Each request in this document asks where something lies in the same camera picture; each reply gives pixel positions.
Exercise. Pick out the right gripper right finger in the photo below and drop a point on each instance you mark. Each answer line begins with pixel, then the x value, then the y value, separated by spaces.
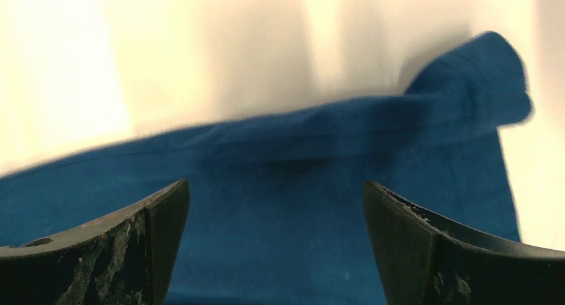
pixel 426 258

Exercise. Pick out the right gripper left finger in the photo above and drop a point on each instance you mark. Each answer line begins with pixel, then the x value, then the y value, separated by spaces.
pixel 125 257

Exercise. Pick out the blue mickey print t-shirt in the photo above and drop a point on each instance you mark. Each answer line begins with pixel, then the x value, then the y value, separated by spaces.
pixel 276 209

